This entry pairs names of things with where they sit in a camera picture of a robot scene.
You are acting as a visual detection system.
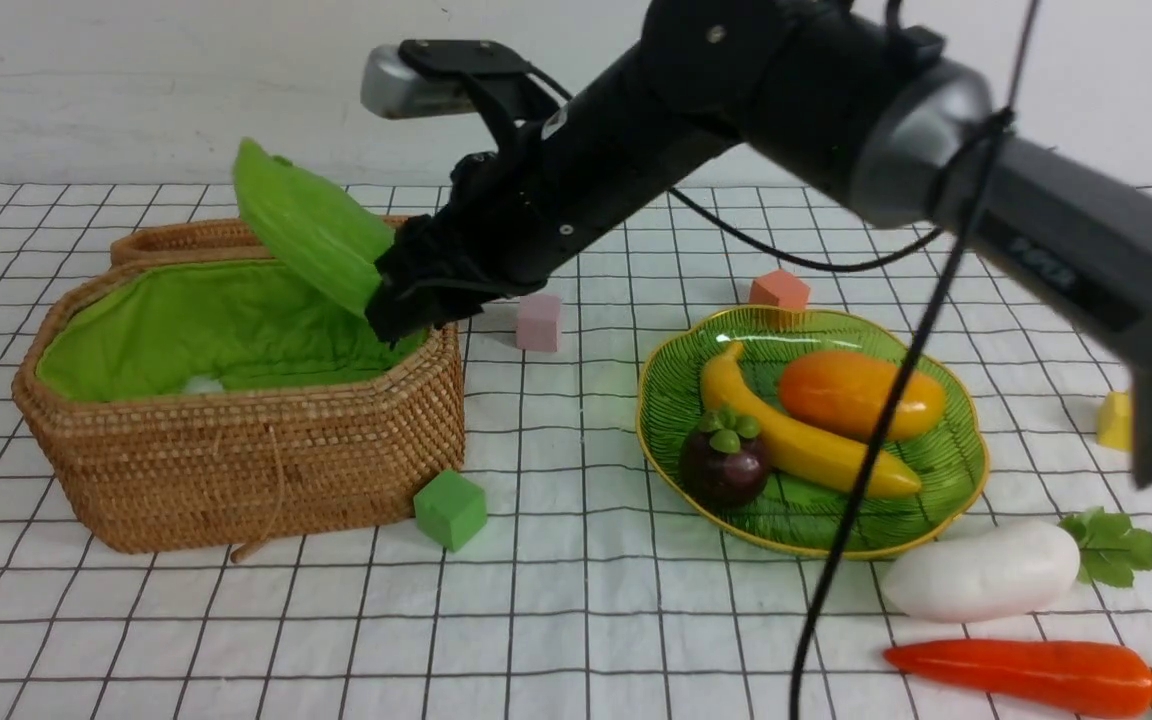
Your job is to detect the orange foam cube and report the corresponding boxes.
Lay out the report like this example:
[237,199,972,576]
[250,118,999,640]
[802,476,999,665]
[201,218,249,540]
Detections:
[748,270,812,313]

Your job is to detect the orange mango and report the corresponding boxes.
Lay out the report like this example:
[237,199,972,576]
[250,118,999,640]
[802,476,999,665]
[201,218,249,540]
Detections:
[776,350,947,442]

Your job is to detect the yellow banana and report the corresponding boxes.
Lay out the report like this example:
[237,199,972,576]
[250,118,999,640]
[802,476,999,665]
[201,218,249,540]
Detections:
[700,336,867,493]

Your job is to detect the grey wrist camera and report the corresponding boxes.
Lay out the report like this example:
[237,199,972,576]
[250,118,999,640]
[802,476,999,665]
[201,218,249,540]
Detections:
[361,39,559,151]

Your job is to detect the orange carrot with leaves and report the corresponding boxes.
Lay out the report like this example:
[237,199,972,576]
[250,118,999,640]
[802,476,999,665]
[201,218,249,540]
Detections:
[882,638,1152,719]

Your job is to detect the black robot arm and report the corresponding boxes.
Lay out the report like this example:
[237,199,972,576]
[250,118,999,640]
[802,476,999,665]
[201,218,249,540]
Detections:
[361,1,1152,488]

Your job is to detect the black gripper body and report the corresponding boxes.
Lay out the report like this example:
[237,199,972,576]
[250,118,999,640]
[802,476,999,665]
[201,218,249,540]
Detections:
[365,152,577,344]

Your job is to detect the green glass leaf plate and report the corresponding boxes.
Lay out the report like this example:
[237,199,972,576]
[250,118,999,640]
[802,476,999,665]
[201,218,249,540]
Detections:
[637,305,990,559]

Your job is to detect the woven rattan basket lid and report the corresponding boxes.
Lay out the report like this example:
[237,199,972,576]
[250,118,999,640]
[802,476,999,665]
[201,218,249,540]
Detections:
[111,215,412,267]

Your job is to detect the dark purple mangosteen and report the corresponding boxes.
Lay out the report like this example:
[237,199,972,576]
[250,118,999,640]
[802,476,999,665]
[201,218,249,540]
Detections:
[676,404,774,509]

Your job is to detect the pink foam cube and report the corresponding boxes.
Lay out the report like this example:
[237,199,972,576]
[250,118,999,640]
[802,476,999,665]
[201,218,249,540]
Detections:
[515,293,563,354]

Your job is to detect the green foam cube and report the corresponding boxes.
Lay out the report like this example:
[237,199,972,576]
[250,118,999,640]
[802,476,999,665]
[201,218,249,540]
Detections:
[414,469,488,553]

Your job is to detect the green cucumber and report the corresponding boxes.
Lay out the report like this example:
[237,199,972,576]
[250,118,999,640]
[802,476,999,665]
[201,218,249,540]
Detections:
[230,137,396,318]

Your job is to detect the black cable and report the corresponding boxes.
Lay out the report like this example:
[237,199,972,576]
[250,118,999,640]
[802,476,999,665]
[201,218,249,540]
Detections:
[526,0,1043,720]

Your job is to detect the yellow foam cube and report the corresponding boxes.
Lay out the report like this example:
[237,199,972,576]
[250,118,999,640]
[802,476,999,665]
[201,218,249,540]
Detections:
[1094,391,1134,454]

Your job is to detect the white radish with leaves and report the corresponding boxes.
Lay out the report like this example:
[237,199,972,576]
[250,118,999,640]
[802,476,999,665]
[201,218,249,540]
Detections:
[879,507,1152,624]

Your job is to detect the white checkered tablecloth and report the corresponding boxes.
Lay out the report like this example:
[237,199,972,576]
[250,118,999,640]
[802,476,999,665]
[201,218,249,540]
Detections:
[0,184,1152,719]

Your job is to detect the woven rattan basket green lining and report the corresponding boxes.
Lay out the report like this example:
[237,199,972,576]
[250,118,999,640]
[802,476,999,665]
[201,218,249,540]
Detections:
[12,247,467,564]

